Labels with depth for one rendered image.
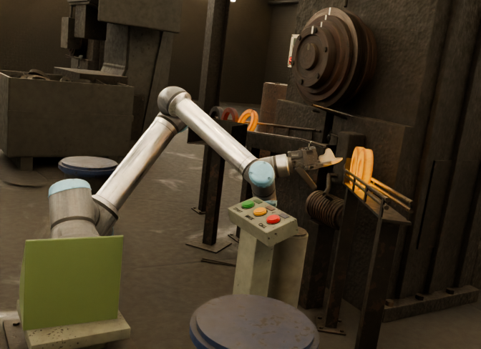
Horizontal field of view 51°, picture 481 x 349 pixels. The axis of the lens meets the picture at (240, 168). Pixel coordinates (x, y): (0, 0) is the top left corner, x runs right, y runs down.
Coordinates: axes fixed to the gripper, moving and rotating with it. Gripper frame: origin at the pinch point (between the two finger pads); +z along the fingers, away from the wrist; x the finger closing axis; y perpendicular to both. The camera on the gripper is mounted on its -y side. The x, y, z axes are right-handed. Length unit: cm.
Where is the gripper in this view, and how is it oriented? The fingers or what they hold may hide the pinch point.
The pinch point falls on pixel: (339, 160)
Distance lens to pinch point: 202.1
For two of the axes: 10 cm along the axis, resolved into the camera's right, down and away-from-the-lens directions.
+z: 9.8, -1.8, -1.2
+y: -2.0, -9.7, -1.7
